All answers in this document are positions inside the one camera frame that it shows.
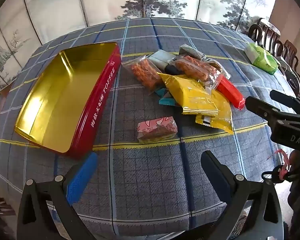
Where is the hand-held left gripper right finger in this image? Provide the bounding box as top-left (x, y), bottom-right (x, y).
top-left (201, 150), bottom-right (284, 240)

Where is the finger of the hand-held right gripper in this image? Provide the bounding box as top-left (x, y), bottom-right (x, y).
top-left (245, 96), bottom-right (300, 125)
top-left (269, 90), bottom-right (300, 115)

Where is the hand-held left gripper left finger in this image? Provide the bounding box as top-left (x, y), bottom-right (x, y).
top-left (16, 152), bottom-right (98, 240)

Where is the red snack packet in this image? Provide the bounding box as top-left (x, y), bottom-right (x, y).
top-left (215, 76), bottom-right (246, 109)

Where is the yellow snack packet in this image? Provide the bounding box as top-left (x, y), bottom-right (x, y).
top-left (157, 72), bottom-right (219, 115)
top-left (195, 89), bottom-right (234, 134)

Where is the small clear brown snack packet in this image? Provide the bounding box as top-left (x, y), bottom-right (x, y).
top-left (201, 57), bottom-right (224, 74)

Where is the pink snack packet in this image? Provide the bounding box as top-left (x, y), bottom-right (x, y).
top-left (137, 116), bottom-right (178, 144)

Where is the clear packet of orange snacks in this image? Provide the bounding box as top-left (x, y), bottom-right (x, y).
top-left (122, 56), bottom-right (165, 95)
top-left (171, 55), bottom-right (230, 89)

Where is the red tin with gold inside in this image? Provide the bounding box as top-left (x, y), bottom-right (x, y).
top-left (14, 42), bottom-right (122, 160)

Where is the dark blue snack packet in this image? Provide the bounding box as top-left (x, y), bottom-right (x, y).
top-left (164, 64), bottom-right (183, 75)

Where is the grey white snack packet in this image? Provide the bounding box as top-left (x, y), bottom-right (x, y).
top-left (147, 50), bottom-right (177, 72)

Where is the dark wooden chair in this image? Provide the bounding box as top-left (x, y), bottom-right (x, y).
top-left (248, 17), bottom-right (282, 48)
top-left (275, 40), bottom-right (300, 102)

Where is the green tissue pack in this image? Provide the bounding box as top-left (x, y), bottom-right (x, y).
top-left (244, 42), bottom-right (279, 75)

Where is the blue plaid tablecloth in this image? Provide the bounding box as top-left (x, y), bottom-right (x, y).
top-left (0, 17), bottom-right (300, 240)

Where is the painted folding screen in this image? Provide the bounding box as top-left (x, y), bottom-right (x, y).
top-left (0, 0), bottom-right (278, 90)

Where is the pink cord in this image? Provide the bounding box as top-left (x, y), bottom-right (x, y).
top-left (274, 149), bottom-right (290, 180)

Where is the black strap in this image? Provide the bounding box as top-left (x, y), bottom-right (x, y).
top-left (261, 165), bottom-right (294, 183)

